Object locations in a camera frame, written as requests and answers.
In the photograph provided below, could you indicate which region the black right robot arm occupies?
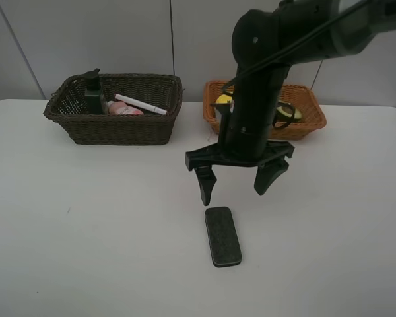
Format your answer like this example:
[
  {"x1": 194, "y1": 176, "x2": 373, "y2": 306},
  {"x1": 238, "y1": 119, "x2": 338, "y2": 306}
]
[{"x1": 185, "y1": 1, "x2": 396, "y2": 205}]

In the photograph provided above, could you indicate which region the orange wicker basket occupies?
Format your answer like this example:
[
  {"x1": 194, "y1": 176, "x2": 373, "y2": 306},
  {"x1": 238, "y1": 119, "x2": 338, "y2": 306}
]
[{"x1": 203, "y1": 80, "x2": 327, "y2": 141}]

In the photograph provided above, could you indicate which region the halved avocado toy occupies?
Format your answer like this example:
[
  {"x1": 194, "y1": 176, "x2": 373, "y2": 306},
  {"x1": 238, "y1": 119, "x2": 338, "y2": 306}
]
[{"x1": 276, "y1": 102, "x2": 302, "y2": 123}]

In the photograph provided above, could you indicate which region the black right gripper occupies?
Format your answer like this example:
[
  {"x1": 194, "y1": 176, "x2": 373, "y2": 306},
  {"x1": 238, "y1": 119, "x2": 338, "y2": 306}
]
[{"x1": 185, "y1": 103, "x2": 294, "y2": 206}]

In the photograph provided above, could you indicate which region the dark grey board eraser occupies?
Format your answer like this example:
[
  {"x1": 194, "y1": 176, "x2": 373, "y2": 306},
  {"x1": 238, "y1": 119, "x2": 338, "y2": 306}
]
[{"x1": 205, "y1": 207, "x2": 242, "y2": 268}]

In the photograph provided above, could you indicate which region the dark brown wicker basket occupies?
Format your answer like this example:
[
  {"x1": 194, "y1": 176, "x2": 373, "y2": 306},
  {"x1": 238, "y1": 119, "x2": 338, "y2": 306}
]
[{"x1": 44, "y1": 73, "x2": 183, "y2": 145}]

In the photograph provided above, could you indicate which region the pink bottle white cap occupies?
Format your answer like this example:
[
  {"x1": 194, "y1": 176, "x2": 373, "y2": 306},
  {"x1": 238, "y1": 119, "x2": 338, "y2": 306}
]
[{"x1": 107, "y1": 101, "x2": 144, "y2": 116}]

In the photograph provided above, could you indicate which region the dark green pump bottle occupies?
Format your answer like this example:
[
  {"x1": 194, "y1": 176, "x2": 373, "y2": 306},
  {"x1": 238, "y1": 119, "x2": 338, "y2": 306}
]
[{"x1": 82, "y1": 68, "x2": 108, "y2": 115}]

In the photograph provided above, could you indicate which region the white pink-capped marker pen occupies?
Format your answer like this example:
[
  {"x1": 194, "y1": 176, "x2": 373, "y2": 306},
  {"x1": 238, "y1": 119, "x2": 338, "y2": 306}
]
[{"x1": 115, "y1": 94, "x2": 168, "y2": 115}]

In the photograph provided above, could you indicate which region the yellow lemon toy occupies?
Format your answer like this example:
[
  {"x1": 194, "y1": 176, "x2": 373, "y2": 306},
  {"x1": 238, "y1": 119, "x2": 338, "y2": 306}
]
[{"x1": 215, "y1": 94, "x2": 234, "y2": 114}]

